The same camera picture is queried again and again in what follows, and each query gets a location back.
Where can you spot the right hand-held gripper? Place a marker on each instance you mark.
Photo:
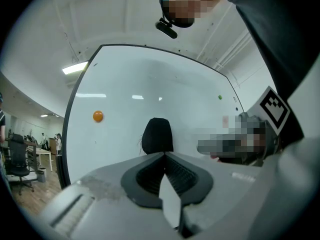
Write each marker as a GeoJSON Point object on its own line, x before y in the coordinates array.
{"type": "Point", "coordinates": [271, 144]}

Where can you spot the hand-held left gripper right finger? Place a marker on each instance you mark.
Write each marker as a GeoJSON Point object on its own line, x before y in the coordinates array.
{"type": "Point", "coordinates": [205, 184]}

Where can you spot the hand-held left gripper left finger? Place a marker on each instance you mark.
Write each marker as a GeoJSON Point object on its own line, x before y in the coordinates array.
{"type": "Point", "coordinates": [130, 184]}

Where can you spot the black whiteboard eraser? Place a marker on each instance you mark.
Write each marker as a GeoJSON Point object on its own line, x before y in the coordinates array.
{"type": "Point", "coordinates": [157, 136]}

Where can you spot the black-framed whiteboard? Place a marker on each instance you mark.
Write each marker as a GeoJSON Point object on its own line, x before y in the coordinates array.
{"type": "Point", "coordinates": [150, 84]}

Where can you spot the person's right hand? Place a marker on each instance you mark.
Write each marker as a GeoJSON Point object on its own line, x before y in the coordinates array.
{"type": "Point", "coordinates": [215, 157]}

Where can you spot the green round magnet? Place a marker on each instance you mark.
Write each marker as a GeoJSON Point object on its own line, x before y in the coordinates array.
{"type": "Point", "coordinates": [220, 97]}

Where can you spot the orange round magnet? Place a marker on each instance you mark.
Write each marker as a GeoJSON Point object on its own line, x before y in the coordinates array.
{"type": "Point", "coordinates": [98, 116]}

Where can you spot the brown wooden cabinet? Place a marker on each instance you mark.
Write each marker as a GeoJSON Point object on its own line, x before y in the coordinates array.
{"type": "Point", "coordinates": [52, 146]}

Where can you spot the grey trash bin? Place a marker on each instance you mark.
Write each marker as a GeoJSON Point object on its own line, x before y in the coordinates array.
{"type": "Point", "coordinates": [41, 175]}

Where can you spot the white table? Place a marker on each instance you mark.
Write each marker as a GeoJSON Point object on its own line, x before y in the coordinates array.
{"type": "Point", "coordinates": [43, 152]}

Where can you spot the white ceiling pipes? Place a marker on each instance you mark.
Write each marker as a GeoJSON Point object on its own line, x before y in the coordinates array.
{"type": "Point", "coordinates": [232, 49]}

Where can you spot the black office chair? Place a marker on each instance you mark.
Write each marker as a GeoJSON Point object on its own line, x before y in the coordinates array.
{"type": "Point", "coordinates": [18, 154]}

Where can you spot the person's black shirt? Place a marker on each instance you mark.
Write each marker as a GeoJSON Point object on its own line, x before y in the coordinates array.
{"type": "Point", "coordinates": [280, 34]}

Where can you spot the rectangular ceiling light panel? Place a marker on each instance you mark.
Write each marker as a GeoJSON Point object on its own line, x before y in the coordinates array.
{"type": "Point", "coordinates": [75, 67]}

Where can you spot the person's head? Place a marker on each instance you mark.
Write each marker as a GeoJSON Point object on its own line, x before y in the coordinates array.
{"type": "Point", "coordinates": [190, 1]}

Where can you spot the black head-mounted camera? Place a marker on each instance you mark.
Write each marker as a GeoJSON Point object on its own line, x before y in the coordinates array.
{"type": "Point", "coordinates": [167, 30]}

